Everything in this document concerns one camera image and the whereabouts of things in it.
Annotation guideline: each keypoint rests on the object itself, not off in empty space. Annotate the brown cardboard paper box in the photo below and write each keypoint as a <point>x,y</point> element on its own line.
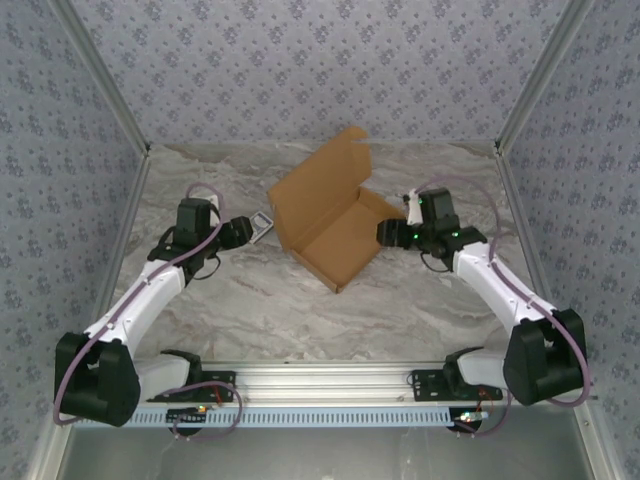
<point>325,215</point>

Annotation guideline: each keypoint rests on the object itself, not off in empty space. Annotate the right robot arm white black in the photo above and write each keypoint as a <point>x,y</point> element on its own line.
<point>500,285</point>

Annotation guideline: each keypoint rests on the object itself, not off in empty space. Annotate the small black controller board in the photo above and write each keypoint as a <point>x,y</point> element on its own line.
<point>462,424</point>
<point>185,416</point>

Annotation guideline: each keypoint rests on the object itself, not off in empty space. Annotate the grey metal panel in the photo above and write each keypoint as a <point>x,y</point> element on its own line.
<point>325,455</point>

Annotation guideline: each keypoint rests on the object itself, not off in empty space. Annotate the aluminium table side rail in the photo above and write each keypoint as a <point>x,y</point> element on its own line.
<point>119,250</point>
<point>518,210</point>

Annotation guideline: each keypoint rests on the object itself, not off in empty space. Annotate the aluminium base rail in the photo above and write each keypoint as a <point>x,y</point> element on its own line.
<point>325,385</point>

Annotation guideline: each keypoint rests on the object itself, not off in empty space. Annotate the aluminium frame post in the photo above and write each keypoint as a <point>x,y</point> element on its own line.
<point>86,40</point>
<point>560,40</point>

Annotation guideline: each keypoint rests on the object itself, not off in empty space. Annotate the aluminium lower frame bar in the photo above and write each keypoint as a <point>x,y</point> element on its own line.
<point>52,450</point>
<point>595,450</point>

